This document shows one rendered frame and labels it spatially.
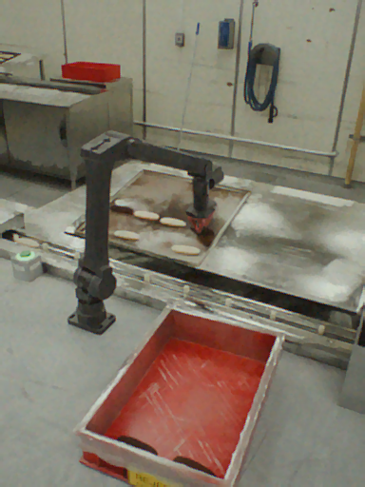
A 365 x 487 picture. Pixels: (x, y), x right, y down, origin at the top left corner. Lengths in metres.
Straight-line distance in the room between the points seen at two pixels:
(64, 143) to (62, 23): 2.27
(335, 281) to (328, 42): 3.61
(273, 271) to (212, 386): 0.49
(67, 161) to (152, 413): 3.42
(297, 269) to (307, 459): 0.65
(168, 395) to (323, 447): 0.37
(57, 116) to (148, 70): 1.67
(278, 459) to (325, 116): 4.20
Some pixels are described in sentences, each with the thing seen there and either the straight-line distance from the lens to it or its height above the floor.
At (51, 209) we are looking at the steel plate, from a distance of 2.13.
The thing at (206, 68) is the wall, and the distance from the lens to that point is 5.29.
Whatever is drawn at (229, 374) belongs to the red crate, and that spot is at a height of 0.82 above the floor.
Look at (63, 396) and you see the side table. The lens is 1.20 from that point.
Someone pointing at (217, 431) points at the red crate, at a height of 0.82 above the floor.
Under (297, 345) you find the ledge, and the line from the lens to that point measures 1.32.
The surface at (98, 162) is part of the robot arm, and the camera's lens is 1.18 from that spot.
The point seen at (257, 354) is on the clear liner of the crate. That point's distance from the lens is 1.27.
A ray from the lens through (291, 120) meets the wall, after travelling 5.06.
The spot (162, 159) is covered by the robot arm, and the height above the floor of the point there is 1.25.
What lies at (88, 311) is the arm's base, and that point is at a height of 0.88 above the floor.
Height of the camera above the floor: 1.67
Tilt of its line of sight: 29 degrees down
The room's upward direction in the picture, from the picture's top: 2 degrees clockwise
